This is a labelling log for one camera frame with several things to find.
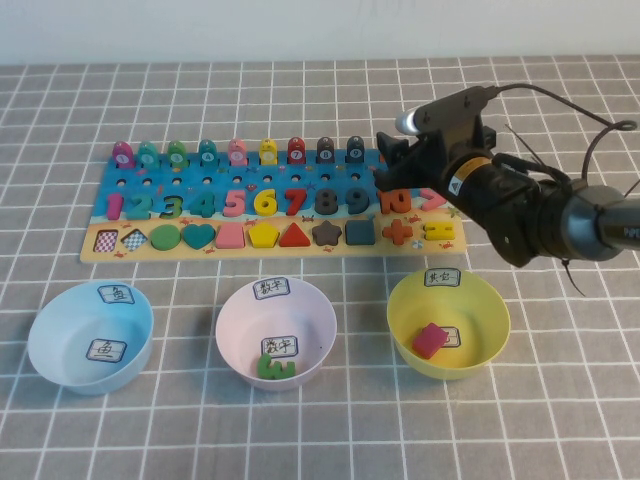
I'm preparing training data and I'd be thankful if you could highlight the pink plastic bowl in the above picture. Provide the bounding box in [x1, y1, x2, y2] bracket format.
[214, 278, 338, 391]

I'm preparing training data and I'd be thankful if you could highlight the wooden number puzzle board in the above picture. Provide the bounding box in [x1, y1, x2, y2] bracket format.
[79, 147, 469, 265]

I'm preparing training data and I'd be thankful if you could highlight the yellow pentagon piece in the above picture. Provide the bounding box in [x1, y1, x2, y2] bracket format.
[248, 222, 280, 250]

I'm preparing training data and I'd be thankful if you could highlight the red fish piece 7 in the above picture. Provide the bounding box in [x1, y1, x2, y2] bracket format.
[286, 137, 308, 165]

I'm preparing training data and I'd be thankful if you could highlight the dark blue number 9 piece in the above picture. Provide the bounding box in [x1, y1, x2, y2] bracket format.
[344, 188, 371, 215]

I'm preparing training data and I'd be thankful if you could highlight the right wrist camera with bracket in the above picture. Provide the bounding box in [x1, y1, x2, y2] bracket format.
[394, 85, 496, 139]

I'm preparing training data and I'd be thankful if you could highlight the red triangle piece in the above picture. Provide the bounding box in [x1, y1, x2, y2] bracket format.
[278, 222, 314, 249]

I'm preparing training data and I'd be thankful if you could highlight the green number 3 piece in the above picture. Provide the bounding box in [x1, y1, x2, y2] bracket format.
[255, 353, 296, 380]

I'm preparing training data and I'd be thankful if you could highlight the orange number 10 piece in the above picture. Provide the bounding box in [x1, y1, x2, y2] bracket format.
[377, 188, 413, 215]

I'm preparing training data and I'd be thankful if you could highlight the pink trapezoid piece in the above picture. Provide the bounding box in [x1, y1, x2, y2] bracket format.
[215, 223, 246, 250]

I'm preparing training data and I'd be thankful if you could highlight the teal number 2 piece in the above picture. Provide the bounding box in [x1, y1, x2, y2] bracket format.
[124, 193, 151, 221]

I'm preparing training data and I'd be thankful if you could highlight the black camera cable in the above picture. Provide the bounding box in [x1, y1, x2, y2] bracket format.
[480, 81, 635, 191]

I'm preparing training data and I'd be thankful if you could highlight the dark blue fish piece 9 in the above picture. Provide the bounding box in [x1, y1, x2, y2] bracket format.
[345, 136, 367, 164]

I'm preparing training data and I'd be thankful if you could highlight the dark blue square piece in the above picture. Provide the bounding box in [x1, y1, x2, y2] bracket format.
[344, 220, 376, 247]

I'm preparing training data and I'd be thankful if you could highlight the orange plus sign piece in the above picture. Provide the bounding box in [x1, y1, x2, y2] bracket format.
[382, 219, 414, 246]

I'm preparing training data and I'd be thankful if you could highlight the magenta rectangle block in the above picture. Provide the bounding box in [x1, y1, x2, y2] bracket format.
[412, 323, 450, 359]

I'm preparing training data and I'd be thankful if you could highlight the pink number 5 piece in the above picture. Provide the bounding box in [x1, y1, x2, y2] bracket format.
[223, 190, 250, 219]

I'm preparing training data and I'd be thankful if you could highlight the green circle piece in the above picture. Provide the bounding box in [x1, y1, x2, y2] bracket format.
[151, 224, 181, 251]

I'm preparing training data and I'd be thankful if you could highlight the yellow number 6 piece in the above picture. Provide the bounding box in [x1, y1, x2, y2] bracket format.
[253, 190, 281, 217]

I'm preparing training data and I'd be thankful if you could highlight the light blue plastic bowl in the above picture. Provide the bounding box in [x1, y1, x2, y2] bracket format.
[27, 279, 155, 396]

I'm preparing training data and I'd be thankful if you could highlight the teal fish piece 2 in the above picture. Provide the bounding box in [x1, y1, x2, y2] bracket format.
[136, 141, 160, 169]

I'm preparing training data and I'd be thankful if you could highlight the brown fish piece 8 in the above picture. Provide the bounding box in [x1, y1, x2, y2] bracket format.
[315, 137, 337, 165]

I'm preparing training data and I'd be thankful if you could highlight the brown star piece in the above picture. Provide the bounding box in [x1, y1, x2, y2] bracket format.
[312, 220, 345, 248]

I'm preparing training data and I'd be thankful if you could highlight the green fish piece 3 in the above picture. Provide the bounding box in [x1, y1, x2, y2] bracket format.
[166, 140, 189, 168]

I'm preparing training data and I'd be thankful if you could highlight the yellow plastic bowl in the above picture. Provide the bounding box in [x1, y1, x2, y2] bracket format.
[386, 267, 511, 381]

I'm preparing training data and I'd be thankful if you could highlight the teal heart piece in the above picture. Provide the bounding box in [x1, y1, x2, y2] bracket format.
[180, 224, 216, 250]

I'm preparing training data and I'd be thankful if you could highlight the teal number 4 piece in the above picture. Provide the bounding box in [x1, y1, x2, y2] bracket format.
[191, 191, 218, 219]

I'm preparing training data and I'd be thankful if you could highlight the pink greater-than sign piece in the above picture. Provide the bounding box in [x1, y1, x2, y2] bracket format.
[418, 188, 447, 212]

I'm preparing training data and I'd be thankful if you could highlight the brown number 8 piece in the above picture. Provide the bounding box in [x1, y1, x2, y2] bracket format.
[313, 188, 340, 215]

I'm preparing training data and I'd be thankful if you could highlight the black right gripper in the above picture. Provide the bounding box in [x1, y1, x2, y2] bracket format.
[374, 124, 496, 195]

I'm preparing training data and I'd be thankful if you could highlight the red number 7 piece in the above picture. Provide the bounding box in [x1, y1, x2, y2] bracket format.
[284, 189, 311, 217]

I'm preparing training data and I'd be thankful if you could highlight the pink fish piece 5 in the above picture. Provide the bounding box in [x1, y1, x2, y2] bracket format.
[227, 138, 250, 166]

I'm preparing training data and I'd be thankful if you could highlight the magenta fish piece 1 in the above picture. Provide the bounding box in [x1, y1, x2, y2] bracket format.
[112, 140, 136, 169]

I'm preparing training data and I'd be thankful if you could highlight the yellow fish piece 6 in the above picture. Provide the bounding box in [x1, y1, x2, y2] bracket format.
[257, 138, 280, 166]

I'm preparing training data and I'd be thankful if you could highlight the yellow equals sign piece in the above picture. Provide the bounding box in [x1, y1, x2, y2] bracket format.
[423, 222, 455, 242]

